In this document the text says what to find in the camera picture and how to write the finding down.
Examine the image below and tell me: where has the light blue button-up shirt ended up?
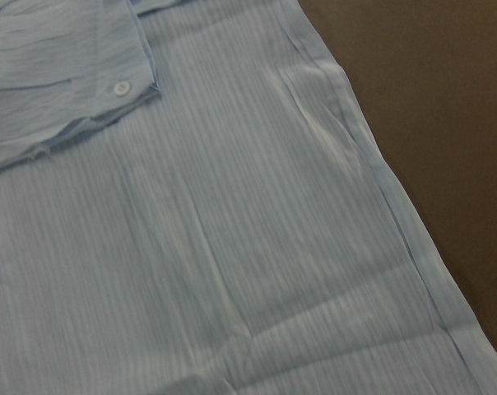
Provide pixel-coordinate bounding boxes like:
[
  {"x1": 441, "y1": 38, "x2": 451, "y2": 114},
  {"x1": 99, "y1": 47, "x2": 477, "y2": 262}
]
[{"x1": 0, "y1": 1, "x2": 497, "y2": 394}]

